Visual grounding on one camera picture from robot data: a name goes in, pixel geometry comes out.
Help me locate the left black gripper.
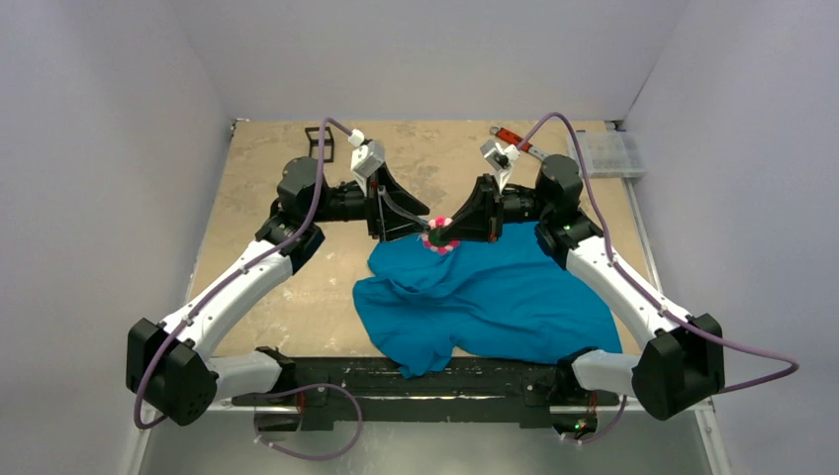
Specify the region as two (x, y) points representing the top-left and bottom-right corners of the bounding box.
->
(309, 162), (430, 241)

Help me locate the pink flower brooch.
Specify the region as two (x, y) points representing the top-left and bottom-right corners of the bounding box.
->
(419, 216), (460, 255)

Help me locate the blue t-shirt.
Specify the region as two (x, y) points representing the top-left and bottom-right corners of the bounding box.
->
(352, 224), (622, 378)

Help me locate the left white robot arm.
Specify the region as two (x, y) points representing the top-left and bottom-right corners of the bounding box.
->
(126, 156), (429, 428)

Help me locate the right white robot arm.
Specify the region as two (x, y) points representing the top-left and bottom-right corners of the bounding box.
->
(426, 154), (725, 421)

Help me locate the clear plastic organizer box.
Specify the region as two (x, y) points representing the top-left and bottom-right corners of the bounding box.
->
(575, 130), (647, 179)

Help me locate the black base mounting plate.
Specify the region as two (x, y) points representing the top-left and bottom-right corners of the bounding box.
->
(232, 347), (619, 432)

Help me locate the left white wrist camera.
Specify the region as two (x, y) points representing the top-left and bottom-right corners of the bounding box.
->
(347, 129), (385, 197)

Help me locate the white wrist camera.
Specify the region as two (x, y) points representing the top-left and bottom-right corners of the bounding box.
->
(347, 129), (385, 197)
(480, 140), (520, 193)

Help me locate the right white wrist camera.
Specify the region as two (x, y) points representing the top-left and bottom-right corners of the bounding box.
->
(480, 140), (520, 193)

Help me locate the red handled adjustable wrench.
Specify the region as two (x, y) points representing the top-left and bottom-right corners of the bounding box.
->
(490, 125), (549, 160)

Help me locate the black wire frame stand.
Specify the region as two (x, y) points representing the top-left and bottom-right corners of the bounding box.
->
(304, 126), (335, 163)

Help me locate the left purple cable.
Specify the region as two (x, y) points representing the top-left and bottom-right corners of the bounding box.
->
(134, 117), (364, 460)

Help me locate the aluminium rail frame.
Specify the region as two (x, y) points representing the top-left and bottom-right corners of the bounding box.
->
(126, 359), (724, 426)

